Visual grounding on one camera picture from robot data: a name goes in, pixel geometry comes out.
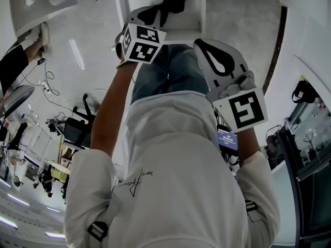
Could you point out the person's left forearm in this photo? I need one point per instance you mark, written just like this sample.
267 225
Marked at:
111 107

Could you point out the grey padded chair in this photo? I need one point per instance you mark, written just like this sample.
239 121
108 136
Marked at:
19 98

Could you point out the black office chair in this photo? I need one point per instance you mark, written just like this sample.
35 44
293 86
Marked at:
75 133

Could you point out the person's right forearm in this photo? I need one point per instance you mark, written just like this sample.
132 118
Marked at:
248 148

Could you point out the person's white shirt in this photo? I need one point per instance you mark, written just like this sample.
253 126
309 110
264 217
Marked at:
175 177

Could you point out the dark baseboard strip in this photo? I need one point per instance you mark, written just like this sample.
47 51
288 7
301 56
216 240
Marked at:
283 12

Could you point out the blue screen monitor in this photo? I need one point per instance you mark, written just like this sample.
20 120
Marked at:
227 139

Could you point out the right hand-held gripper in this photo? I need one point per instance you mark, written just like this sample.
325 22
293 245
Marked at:
245 110

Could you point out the white power strip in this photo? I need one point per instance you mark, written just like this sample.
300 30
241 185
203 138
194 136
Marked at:
46 86

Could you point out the pale yellow table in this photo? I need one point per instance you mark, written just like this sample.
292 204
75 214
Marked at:
59 170

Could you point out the person's blue jeans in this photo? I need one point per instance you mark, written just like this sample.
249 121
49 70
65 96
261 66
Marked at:
181 74

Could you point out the ceiling strip lights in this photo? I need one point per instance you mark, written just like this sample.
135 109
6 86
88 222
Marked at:
7 222

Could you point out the black bag with white tag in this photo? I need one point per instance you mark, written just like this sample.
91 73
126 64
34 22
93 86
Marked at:
307 89

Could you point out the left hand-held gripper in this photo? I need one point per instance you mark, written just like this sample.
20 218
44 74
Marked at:
144 35

